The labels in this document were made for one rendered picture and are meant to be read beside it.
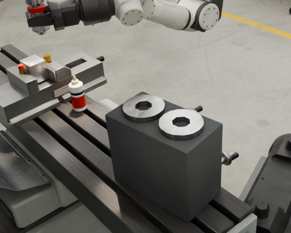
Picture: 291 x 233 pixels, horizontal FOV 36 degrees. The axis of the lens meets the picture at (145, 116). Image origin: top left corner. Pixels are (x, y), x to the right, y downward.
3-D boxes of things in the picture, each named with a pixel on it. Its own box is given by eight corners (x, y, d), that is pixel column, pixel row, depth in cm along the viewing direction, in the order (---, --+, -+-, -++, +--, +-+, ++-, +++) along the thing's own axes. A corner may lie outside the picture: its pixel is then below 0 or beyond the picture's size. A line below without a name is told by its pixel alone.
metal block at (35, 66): (39, 71, 137) (34, 54, 134) (49, 78, 133) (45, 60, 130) (23, 78, 134) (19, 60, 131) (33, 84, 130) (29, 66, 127)
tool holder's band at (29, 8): (28, 7, 115) (27, 3, 114) (47, 5, 115) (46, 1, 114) (26, 14, 111) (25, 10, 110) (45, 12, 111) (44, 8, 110)
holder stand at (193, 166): (148, 153, 113) (142, 85, 101) (221, 191, 100) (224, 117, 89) (113, 180, 105) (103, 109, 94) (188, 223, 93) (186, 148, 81)
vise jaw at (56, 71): (50, 63, 142) (48, 52, 140) (72, 75, 134) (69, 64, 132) (33, 70, 139) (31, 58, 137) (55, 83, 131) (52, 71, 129)
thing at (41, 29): (33, 26, 117) (28, 7, 115) (51, 24, 118) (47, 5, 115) (31, 33, 114) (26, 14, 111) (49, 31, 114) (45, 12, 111)
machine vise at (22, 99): (81, 67, 153) (76, 38, 147) (108, 82, 144) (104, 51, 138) (-13, 109, 135) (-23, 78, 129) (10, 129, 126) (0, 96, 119)
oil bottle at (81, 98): (81, 102, 135) (76, 70, 128) (89, 108, 132) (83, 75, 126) (70, 108, 133) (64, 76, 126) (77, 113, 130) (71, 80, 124)
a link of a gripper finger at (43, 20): (26, 16, 110) (51, 11, 112) (28, 28, 112) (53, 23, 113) (26, 18, 109) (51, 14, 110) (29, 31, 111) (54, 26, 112)
